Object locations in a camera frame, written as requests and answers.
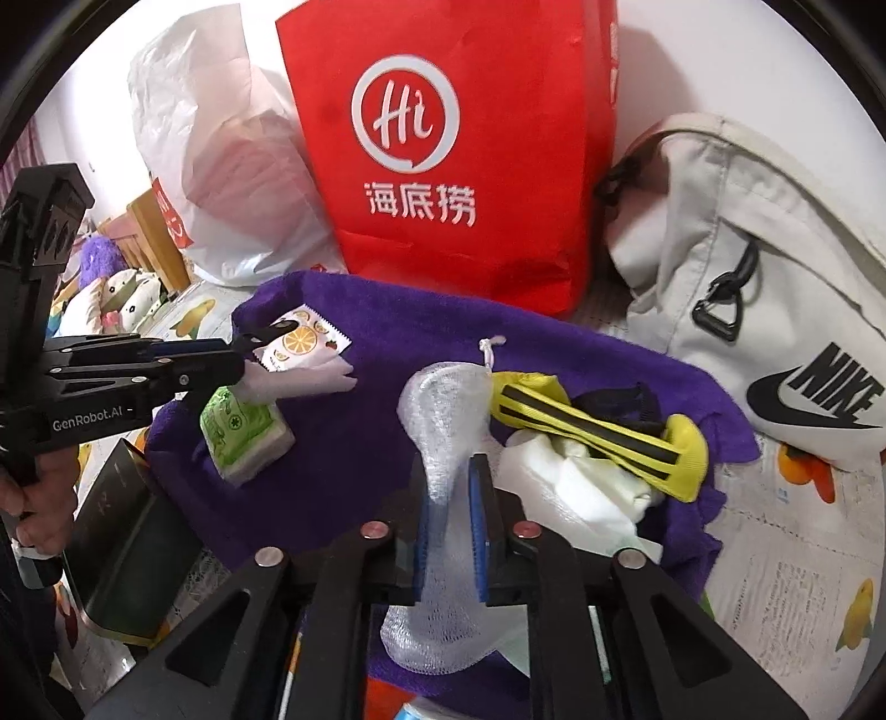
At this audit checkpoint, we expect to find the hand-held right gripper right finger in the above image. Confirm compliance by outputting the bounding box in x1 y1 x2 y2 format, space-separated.
467 453 807 720

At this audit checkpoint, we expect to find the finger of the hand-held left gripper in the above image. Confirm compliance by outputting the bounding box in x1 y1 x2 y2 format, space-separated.
51 325 278 364
48 352 249 403

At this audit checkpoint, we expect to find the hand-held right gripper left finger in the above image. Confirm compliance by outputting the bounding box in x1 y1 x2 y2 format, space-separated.
86 453 434 720

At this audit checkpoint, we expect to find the white mesh pouch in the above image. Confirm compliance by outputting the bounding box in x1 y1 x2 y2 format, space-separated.
379 336 530 676

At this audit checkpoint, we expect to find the person's left hand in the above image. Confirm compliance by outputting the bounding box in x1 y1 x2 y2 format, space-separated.
0 453 84 562

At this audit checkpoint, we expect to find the pale plush toy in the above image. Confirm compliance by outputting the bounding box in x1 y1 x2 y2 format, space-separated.
55 284 105 335

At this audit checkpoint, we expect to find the green tissue packet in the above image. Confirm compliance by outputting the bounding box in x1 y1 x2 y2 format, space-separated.
199 386 297 486

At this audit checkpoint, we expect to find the purple plush toy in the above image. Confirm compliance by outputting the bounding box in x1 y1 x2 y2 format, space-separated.
79 235 122 288

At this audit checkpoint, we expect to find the fruit print sachet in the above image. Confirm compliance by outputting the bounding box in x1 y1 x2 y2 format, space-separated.
253 308 351 371

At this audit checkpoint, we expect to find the wooden headboard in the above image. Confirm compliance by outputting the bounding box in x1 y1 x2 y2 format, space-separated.
97 187 191 292

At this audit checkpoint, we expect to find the purple towel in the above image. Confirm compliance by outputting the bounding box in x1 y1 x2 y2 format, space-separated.
145 270 763 714

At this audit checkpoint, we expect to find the blue packet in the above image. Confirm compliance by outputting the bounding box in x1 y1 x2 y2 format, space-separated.
398 696 486 720

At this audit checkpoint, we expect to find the white plastic shopping bag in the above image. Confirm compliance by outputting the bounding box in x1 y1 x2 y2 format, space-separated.
128 10 347 288

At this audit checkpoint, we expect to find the yellow black striped pouch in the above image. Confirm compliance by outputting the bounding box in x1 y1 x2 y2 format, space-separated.
488 370 710 503

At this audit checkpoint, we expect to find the fruit print table cover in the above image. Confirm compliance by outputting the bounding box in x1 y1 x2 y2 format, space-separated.
51 291 886 720

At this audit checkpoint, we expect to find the red paper bag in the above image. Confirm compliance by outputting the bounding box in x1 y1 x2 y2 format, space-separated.
275 0 619 320

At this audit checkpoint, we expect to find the white backpack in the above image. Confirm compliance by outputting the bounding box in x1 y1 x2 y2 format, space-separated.
595 114 886 472

